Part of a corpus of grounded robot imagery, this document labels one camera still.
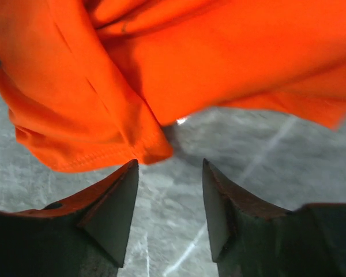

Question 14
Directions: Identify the orange t-shirt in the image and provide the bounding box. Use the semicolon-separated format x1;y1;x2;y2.
0;1;346;173

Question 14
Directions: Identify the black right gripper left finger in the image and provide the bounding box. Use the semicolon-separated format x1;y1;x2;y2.
0;160;138;277

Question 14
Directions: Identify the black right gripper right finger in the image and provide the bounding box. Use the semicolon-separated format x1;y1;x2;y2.
202;160;346;276

